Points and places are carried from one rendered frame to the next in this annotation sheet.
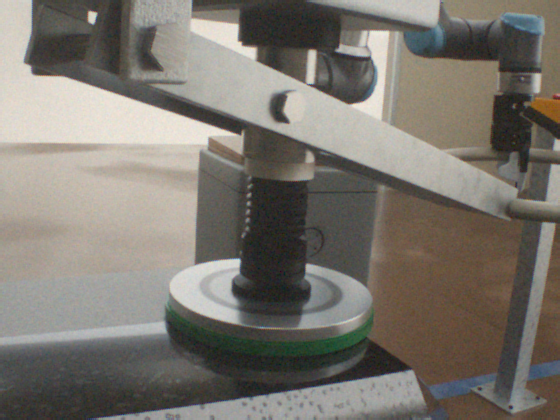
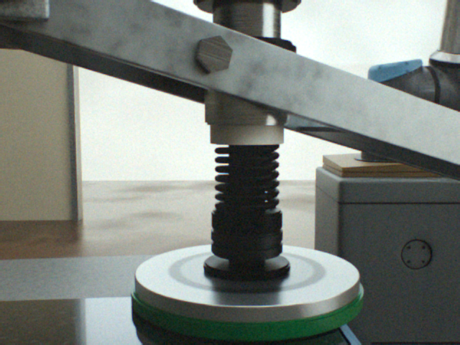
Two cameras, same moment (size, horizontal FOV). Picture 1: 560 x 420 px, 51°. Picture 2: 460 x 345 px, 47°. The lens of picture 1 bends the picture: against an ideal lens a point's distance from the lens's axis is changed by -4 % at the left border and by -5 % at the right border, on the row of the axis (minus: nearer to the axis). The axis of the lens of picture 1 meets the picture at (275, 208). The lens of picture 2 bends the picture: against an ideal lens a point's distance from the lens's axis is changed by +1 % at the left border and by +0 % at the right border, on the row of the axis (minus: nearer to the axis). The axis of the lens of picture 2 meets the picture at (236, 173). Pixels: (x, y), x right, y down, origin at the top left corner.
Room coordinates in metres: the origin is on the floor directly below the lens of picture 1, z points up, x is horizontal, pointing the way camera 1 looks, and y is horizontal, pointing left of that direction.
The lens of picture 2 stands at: (0.15, -0.19, 1.00)
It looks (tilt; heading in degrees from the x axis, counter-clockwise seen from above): 6 degrees down; 23
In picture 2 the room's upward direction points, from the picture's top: straight up
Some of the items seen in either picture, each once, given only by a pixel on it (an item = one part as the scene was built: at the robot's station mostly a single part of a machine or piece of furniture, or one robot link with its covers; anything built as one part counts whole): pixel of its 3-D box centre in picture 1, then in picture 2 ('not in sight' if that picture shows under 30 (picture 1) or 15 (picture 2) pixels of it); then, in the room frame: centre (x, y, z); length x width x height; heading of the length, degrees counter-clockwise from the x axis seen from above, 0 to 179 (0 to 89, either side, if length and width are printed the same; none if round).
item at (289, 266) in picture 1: (273, 257); (246, 233); (0.61, 0.00, 0.89); 0.07 x 0.07 x 0.01
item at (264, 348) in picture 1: (270, 297); (246, 278); (0.61, 0.00, 0.85); 0.22 x 0.22 x 0.04
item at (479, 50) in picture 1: (475, 40); not in sight; (1.37, -0.42, 1.19); 0.12 x 0.12 x 0.09; 33
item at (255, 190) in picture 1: (277, 198); (246, 168); (0.61, 0.00, 0.95); 0.06 x 0.06 x 0.09
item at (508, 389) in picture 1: (533, 256); not in sight; (1.98, -0.90, 0.54); 0.20 x 0.20 x 1.09; 30
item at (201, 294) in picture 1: (270, 293); (246, 274); (0.61, 0.00, 0.85); 0.21 x 0.21 x 0.01
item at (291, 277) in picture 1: (272, 268); (246, 246); (0.61, 0.00, 0.88); 0.07 x 0.07 x 0.01
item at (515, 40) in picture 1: (520, 42); not in sight; (1.29, -0.49, 1.19); 0.10 x 0.09 x 0.12; 33
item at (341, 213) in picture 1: (274, 299); (390, 315); (1.73, -0.02, 0.43); 0.50 x 0.50 x 0.85; 23
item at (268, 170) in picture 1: (280, 157); (246, 124); (0.61, 0.00, 0.99); 0.07 x 0.07 x 0.04
